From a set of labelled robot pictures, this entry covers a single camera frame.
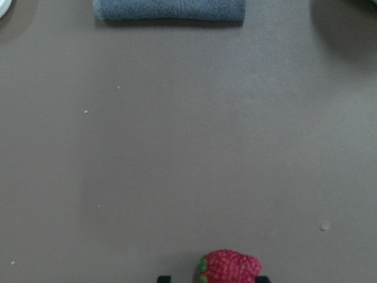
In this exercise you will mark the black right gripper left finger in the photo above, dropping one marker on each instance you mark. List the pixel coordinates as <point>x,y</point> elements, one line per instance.
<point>164,279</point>

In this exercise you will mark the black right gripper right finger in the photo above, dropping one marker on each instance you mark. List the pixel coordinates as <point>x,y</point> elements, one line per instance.
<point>263,279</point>

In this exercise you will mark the red strawberry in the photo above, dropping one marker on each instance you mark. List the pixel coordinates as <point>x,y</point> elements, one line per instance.
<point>228,266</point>

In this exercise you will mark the grey folded cloth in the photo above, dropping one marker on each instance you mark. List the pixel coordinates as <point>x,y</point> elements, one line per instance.
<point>204,10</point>

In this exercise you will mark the cream rabbit tray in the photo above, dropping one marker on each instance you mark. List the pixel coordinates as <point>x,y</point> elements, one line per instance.
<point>4,7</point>

